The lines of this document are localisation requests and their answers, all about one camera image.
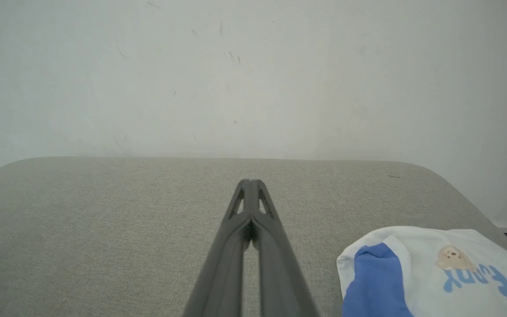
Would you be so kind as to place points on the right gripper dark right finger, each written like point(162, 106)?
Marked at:
point(280, 273)

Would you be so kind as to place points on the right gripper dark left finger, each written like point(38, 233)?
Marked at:
point(222, 273)

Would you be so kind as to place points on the white and blue shirt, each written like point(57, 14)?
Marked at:
point(412, 246)

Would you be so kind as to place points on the grey fabric sofa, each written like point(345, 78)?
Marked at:
point(104, 220)

